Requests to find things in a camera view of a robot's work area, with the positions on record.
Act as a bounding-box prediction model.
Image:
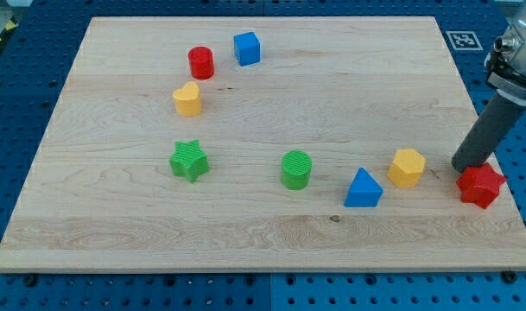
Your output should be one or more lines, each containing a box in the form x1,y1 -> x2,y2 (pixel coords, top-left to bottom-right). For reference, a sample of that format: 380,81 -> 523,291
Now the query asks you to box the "red star block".
456,163 -> 507,209

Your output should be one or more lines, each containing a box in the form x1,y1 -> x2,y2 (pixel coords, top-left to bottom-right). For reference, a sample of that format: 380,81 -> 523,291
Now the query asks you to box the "wooden board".
0,16 -> 526,274

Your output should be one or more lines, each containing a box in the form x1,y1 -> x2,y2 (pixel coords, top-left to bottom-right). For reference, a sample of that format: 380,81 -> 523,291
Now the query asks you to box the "red cylinder block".
187,47 -> 214,79

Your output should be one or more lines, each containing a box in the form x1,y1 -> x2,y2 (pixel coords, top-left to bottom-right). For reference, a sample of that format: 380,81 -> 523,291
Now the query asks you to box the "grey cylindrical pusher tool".
451,91 -> 526,173

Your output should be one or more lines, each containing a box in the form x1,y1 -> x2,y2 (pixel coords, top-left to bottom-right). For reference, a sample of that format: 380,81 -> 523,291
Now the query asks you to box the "white fiducial marker tag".
446,30 -> 483,51

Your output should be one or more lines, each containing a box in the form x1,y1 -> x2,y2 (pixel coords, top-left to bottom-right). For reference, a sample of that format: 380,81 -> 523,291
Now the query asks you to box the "blue triangle block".
344,167 -> 383,207

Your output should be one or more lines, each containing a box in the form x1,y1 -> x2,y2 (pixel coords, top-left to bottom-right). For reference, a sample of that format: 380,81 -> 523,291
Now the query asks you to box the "green star block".
169,139 -> 210,183

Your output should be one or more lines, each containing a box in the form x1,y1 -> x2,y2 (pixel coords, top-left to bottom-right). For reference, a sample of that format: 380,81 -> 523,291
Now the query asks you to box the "yellow hexagon block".
387,149 -> 427,187

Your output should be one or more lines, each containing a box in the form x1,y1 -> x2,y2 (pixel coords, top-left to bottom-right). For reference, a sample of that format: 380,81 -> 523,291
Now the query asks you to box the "blue cube block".
233,32 -> 261,67

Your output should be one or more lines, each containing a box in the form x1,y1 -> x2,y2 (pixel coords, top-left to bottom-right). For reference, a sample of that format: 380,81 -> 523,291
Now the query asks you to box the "yellow heart block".
173,81 -> 202,117

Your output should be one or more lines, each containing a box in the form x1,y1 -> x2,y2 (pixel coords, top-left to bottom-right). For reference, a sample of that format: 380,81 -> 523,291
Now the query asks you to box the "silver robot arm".
451,2 -> 526,173

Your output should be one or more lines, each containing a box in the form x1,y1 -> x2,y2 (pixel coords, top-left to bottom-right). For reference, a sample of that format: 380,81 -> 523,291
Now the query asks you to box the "green cylinder block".
281,149 -> 313,190

